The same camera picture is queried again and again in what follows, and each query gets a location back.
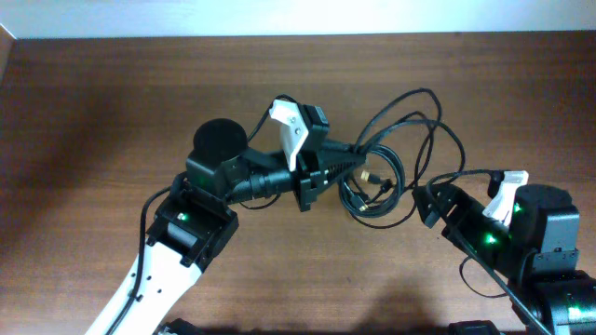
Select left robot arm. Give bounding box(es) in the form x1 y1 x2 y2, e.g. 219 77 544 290
88 118 365 334

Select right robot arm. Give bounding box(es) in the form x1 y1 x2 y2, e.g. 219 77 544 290
413 184 595 334

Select black USB cable thin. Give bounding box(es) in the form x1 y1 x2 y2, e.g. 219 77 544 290
338 87 467 230

